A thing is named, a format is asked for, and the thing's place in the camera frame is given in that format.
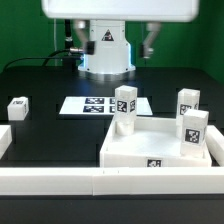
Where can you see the white square tabletop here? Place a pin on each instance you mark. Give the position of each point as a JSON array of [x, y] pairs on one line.
[[153, 144]]

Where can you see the white left fence bar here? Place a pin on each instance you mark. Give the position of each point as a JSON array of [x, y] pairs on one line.
[[5, 138]]

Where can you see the white right fence bar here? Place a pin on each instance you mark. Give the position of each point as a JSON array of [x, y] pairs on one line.
[[215, 143]]

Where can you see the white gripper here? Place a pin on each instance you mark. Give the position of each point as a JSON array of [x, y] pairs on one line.
[[127, 10]]

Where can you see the white fence bar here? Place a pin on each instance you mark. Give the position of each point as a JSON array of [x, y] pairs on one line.
[[111, 181], [5, 138], [215, 143]]

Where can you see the white front fence bar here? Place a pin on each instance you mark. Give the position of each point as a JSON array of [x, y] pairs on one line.
[[111, 181]]

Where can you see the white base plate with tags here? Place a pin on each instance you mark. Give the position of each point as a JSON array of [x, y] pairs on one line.
[[99, 105]]

